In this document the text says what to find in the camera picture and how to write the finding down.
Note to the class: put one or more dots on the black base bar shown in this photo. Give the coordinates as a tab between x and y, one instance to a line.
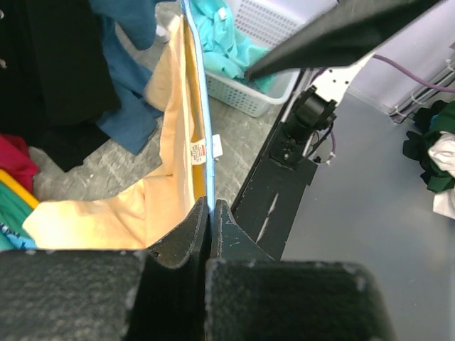
268	201

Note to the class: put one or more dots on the yellow plastic tray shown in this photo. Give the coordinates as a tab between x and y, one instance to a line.
18	189

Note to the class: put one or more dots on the magenta pink shirt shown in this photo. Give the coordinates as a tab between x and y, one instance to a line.
16	160

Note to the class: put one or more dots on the dark blue shirt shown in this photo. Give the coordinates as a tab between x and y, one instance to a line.
132	124

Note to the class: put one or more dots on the green printed garment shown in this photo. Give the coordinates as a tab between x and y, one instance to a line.
14	212

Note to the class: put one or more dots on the black shirt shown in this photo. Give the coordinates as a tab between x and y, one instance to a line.
55	82

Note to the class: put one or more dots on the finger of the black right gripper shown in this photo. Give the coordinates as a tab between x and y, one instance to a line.
341	36

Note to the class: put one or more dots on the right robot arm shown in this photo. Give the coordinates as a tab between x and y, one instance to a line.
315	106

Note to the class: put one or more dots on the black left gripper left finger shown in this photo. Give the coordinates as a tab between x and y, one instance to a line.
150	294

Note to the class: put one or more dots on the turquoise t shirt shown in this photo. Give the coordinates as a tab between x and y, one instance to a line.
227	51

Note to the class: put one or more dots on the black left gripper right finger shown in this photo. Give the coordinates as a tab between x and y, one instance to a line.
249	296

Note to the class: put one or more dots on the cream beige shirt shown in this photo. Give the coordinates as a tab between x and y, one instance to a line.
148	210

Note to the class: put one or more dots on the green and white cloth pile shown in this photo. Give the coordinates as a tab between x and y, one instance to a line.
432	145

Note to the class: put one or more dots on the pale blue wire hanger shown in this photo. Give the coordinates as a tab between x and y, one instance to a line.
205	108

